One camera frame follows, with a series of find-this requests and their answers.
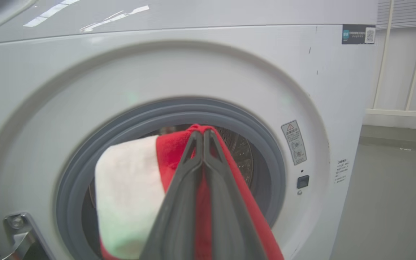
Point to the grey rubber door gasket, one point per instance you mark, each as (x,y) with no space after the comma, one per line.
(85,166)

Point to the red and white garment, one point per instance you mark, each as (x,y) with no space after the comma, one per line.
(132,195)

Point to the white metal rack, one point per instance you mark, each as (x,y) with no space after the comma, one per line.
(410,72)

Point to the steel washing machine drum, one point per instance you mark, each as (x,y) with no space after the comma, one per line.
(242,159)

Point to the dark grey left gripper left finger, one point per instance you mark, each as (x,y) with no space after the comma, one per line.
(179,209)

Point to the black door latch socket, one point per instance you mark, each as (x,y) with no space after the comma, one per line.
(302,181)

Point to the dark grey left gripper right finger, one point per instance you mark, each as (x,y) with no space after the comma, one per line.
(226,213)

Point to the white front-load washing machine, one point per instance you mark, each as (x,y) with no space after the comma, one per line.
(179,72)

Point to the grey warning sticker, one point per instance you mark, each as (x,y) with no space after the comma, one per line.
(294,142)

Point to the white text sticker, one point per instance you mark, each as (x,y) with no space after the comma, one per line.
(341,170)

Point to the metal door hinge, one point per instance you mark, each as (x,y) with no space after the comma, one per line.
(19,234)

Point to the dark energy label sticker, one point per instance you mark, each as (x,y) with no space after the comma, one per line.
(358,34)

